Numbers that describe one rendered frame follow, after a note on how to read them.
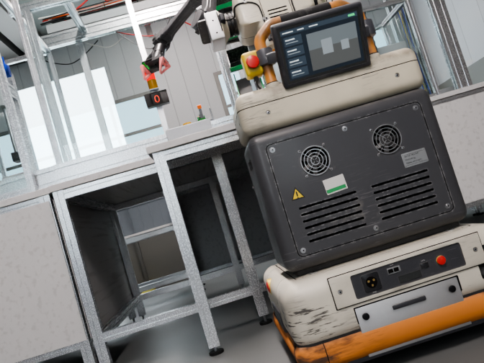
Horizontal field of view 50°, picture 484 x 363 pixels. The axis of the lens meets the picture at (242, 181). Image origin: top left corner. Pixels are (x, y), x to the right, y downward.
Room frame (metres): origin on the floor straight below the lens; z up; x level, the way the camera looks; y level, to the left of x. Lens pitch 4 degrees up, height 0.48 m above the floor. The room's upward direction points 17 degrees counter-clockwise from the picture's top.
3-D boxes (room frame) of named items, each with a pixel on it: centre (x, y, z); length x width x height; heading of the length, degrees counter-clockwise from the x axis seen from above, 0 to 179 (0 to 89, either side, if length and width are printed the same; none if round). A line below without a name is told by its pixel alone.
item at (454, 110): (3.53, -1.12, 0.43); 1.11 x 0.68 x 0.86; 96
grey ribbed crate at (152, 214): (4.58, 0.92, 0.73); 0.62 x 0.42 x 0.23; 96
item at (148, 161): (3.04, 0.14, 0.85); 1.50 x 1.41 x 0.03; 96
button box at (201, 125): (2.38, 0.17, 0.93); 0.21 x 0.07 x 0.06; 96
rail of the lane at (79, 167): (2.42, 0.36, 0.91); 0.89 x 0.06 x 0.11; 96
